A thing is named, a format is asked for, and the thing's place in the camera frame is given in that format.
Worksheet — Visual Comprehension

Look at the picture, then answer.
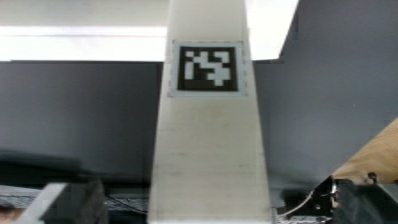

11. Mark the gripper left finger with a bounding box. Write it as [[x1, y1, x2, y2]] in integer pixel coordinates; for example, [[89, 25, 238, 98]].
[[11, 179, 108, 224]]

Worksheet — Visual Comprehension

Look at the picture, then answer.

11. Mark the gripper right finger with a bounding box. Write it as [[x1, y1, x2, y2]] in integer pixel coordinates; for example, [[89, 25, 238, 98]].
[[332, 180, 398, 224]]

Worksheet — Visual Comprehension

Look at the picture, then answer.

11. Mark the white desk top tray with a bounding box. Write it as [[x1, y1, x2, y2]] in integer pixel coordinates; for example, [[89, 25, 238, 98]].
[[0, 0, 300, 62]]

